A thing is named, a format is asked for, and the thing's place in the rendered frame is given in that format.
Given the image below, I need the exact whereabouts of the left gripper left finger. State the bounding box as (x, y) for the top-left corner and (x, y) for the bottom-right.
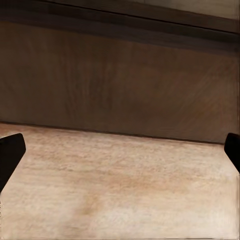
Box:
(0, 133), (26, 193)

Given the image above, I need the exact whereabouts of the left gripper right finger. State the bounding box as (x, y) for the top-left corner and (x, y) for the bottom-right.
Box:
(224, 133), (240, 173)

